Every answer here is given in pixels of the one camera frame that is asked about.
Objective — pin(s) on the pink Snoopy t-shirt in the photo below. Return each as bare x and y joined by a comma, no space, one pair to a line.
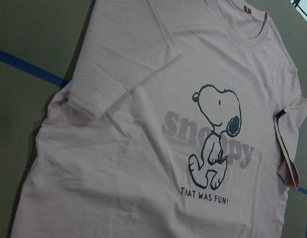
181,121

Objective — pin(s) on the long horizontal blue tape line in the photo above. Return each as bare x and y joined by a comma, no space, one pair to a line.
32,69

